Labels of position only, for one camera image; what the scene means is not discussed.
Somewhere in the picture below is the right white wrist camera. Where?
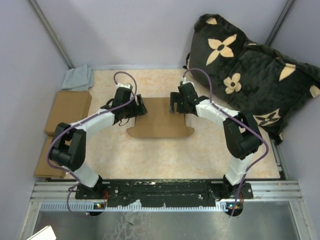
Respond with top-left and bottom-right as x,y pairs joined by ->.
179,78 -> 189,86

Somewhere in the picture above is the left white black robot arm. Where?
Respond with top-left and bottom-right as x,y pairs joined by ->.
47,83 -> 147,199

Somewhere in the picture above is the brown cardboard box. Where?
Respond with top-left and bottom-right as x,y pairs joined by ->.
126,97 -> 195,139

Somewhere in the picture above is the folded cardboard box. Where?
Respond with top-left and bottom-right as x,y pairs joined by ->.
44,90 -> 92,137
33,137 -> 66,179

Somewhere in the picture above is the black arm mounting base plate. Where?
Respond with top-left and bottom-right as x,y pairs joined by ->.
75,179 -> 253,208

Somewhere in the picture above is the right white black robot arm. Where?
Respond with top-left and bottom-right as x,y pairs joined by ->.
169,82 -> 262,199

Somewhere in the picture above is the upper folded cardboard box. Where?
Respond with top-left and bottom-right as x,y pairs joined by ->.
44,90 -> 92,137

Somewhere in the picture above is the aluminium frame rail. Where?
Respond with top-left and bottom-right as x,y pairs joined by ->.
30,180 -> 303,216

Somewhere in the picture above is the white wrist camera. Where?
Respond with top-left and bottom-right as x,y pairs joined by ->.
116,83 -> 133,91
179,78 -> 189,86

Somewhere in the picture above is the white object at bottom corner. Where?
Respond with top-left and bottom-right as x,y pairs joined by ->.
27,225 -> 57,240

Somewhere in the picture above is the black floral plush cushion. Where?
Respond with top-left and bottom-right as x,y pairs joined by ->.
186,14 -> 320,144

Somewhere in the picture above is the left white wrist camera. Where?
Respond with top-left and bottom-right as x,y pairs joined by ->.
116,83 -> 133,91

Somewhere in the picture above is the lower folded cardboard box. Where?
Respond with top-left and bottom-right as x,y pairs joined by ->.
33,137 -> 66,179

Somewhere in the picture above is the grey folded cloth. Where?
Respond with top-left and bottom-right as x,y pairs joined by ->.
61,64 -> 94,92

